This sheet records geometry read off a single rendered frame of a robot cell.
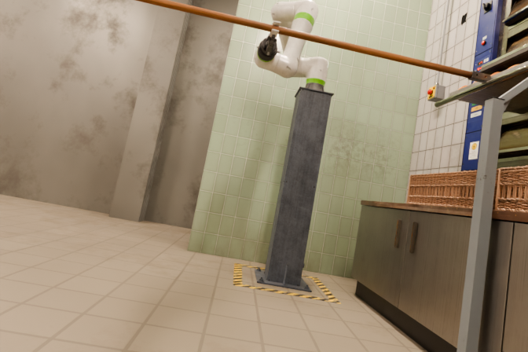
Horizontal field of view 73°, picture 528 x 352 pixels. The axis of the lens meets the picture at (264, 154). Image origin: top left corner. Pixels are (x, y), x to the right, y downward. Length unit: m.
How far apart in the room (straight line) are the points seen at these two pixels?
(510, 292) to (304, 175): 1.25
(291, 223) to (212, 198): 0.76
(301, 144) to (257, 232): 0.85
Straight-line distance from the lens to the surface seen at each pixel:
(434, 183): 1.79
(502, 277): 1.35
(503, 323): 1.35
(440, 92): 2.89
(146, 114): 3.97
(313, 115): 2.24
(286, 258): 2.19
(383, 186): 2.97
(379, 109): 3.03
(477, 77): 1.89
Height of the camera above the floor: 0.48
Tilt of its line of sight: 7 degrees up
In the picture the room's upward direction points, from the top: 11 degrees clockwise
